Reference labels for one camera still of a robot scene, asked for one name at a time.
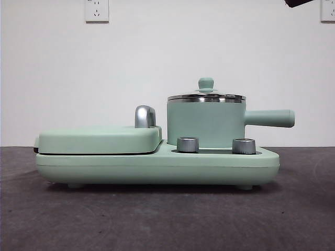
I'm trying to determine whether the mint green pot with handle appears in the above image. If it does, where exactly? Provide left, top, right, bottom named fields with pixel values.
left=166, top=99, right=296, bottom=147

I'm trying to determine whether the glass lid with green knob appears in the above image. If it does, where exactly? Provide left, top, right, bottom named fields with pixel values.
left=167, top=77, right=247, bottom=102

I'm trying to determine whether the white wall socket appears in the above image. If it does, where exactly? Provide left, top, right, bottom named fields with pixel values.
left=85, top=0, right=110, bottom=24
left=320, top=0, right=335, bottom=23

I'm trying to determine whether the mint green breakfast machine base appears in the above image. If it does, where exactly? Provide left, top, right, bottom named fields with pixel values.
left=35, top=139, right=281, bottom=189

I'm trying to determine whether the silver control knob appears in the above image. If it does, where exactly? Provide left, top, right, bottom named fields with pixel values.
left=176, top=136, right=199, bottom=152
left=232, top=138, right=256, bottom=154

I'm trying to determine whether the green griddle lid chrome handle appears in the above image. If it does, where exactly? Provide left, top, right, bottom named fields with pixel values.
left=33, top=105, right=163, bottom=155

